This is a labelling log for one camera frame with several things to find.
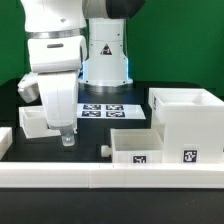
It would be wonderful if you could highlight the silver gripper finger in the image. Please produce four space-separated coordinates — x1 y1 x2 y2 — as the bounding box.
61 133 75 146

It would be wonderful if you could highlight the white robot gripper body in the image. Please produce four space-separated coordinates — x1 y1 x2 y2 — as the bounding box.
37 71 78 135

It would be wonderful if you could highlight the white drawer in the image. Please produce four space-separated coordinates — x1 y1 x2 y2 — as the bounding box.
101 129 163 164
19 106 60 139

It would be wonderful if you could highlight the white drawer cabinet box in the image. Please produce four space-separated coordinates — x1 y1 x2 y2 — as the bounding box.
148 88 224 164

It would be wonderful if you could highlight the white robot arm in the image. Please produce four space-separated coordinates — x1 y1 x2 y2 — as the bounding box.
18 0 146 146

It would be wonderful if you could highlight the white marker sheet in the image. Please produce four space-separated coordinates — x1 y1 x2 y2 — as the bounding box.
77 103 145 120

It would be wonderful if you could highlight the white left fence rail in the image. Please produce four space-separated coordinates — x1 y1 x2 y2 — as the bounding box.
0 127 13 160

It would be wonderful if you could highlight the white fence rail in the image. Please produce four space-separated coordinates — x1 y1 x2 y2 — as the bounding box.
0 162 224 189
0 127 13 160

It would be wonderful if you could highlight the white front fence rail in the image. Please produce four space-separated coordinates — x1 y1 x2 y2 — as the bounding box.
0 162 224 189

